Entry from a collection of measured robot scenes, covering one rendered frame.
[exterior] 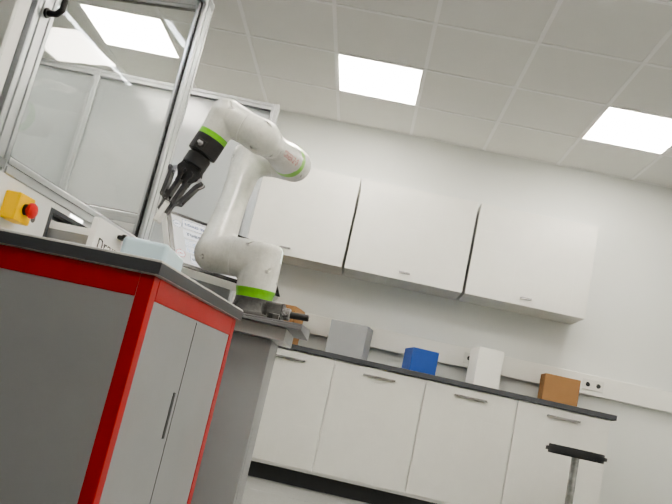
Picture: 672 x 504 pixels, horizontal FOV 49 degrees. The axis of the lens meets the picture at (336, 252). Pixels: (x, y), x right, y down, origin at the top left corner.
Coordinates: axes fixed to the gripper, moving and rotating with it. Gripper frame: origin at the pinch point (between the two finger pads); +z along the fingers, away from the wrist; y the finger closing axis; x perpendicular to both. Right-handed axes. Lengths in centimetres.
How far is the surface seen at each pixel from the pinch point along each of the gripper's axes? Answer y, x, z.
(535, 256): 101, 344, -135
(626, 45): 84, 185, -221
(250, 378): 45, 21, 28
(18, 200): -16.5, -36.5, 18.4
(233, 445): 51, 21, 47
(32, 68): -32, -41, -12
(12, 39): -6, -82, -9
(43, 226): -19.7, -15.6, 21.6
